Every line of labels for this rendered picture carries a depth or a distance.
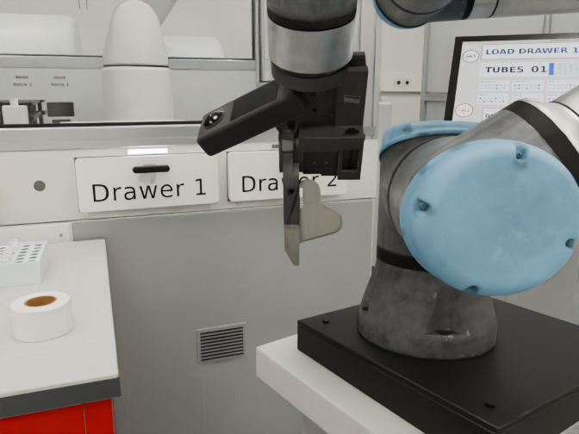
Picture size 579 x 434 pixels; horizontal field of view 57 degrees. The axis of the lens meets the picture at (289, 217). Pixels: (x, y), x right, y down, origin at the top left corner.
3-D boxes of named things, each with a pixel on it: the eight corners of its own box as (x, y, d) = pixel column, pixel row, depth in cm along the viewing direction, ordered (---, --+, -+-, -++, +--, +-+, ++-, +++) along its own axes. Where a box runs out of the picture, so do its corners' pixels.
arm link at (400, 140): (470, 234, 64) (478, 120, 62) (510, 265, 51) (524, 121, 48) (369, 232, 65) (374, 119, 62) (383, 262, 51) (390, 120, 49)
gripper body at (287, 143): (359, 187, 53) (371, 80, 45) (274, 188, 54) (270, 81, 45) (353, 141, 59) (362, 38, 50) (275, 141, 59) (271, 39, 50)
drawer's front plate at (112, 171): (219, 202, 118) (217, 153, 116) (79, 213, 109) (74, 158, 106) (217, 201, 120) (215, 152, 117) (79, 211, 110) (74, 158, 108)
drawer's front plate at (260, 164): (346, 194, 129) (348, 148, 126) (230, 201, 119) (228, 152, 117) (344, 192, 130) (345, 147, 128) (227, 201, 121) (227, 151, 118)
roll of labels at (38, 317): (80, 331, 68) (77, 302, 67) (21, 348, 64) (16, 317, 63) (64, 314, 74) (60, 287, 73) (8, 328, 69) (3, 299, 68)
